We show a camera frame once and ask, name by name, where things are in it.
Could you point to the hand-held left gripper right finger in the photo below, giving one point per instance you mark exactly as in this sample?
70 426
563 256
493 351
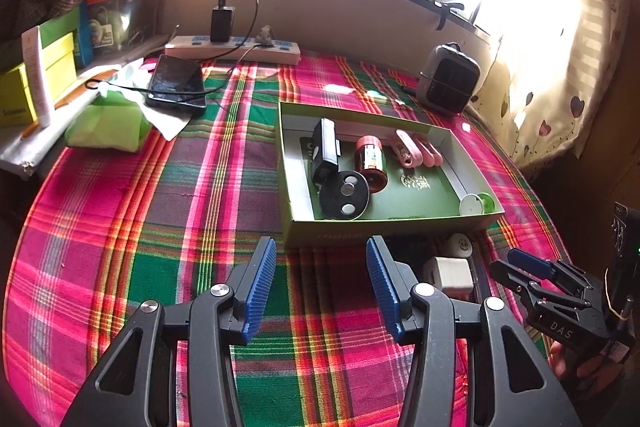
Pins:
382 292

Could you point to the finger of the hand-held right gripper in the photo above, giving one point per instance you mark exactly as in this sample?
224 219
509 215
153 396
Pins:
527 259
515 279

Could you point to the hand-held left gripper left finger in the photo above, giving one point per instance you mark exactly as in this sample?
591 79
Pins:
260 292

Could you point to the white round cap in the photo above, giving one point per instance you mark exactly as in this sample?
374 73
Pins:
459 246

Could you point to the white charger cube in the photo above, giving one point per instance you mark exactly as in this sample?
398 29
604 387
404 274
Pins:
449 277

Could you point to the green and white round reel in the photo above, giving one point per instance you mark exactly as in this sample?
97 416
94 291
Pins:
475 204

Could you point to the black round disc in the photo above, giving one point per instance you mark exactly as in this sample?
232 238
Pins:
345 197

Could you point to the shallow green cardboard box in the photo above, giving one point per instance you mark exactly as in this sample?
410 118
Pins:
425 192

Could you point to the black rectangular device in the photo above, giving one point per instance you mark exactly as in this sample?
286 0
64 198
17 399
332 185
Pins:
325 152

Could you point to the person's right hand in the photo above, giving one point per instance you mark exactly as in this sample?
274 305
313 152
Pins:
565 357

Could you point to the plaid blanket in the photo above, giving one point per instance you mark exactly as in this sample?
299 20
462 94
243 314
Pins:
175 217

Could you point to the red capped bottle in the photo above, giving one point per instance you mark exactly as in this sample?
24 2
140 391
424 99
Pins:
371 164

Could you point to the pink case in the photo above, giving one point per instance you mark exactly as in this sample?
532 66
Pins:
407 149

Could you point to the white paper sheet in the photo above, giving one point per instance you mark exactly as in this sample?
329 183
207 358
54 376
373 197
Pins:
172 122

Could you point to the heart print curtain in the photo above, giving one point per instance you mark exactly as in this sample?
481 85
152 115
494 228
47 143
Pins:
565 72

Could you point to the small grey fan heater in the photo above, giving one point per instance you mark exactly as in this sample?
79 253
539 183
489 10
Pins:
450 79

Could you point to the black phone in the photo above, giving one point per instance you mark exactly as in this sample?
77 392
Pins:
175 82

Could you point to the green tissue pack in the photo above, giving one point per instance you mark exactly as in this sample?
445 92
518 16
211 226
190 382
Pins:
107 122

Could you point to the white power strip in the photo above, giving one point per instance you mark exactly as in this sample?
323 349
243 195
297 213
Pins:
280 52

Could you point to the small grey plug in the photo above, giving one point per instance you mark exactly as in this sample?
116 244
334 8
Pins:
266 35

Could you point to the black charger plug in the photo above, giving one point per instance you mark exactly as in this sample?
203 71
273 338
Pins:
222 24

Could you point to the white board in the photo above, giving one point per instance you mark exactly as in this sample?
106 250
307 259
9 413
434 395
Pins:
25 147

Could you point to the clear plastic container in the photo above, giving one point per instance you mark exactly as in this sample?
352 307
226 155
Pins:
125 24

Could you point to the blue box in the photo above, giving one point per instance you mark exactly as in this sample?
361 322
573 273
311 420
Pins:
84 44

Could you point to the white tube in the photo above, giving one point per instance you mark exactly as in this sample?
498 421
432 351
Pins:
37 77

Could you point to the yellow cardboard box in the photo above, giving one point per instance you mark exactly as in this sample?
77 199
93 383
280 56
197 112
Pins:
15 97

